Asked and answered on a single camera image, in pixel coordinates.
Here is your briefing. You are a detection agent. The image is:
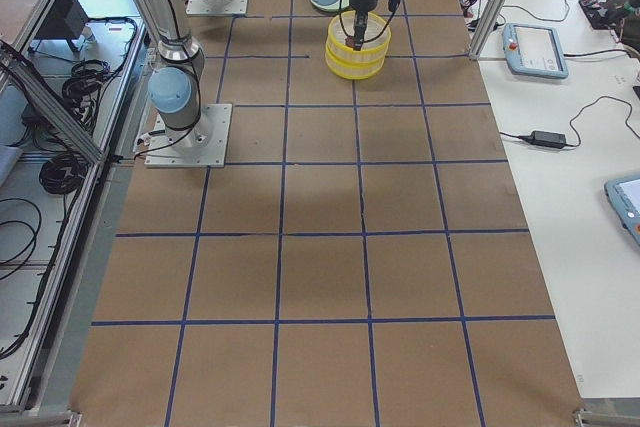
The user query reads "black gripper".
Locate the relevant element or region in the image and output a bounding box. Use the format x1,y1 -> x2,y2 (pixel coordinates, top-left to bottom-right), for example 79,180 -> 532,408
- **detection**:
345,0 -> 378,50

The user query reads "yellow steamer basket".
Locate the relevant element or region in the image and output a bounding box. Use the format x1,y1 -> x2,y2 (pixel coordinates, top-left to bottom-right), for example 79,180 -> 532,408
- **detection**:
325,11 -> 391,63
325,51 -> 385,80

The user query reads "brown steamed bun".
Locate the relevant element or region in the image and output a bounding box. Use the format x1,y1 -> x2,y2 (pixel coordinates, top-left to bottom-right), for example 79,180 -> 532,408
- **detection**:
345,36 -> 362,51

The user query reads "black power adapter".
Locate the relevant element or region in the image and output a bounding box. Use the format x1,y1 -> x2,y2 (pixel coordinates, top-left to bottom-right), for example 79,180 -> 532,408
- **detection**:
518,130 -> 568,149

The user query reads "black circuit board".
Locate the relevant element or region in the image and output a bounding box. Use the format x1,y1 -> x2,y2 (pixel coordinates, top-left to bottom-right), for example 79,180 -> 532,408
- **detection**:
578,0 -> 626,30

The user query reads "teach pendant far side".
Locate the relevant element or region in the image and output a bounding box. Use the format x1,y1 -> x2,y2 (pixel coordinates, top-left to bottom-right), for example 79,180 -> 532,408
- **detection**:
604,174 -> 640,244

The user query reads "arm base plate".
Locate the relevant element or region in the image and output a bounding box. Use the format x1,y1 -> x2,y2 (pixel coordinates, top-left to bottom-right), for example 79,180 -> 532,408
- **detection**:
186,0 -> 249,17
144,104 -> 232,168

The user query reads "teach pendant near post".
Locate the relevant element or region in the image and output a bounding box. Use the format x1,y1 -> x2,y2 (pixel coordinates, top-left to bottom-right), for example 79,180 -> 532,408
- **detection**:
502,23 -> 569,80

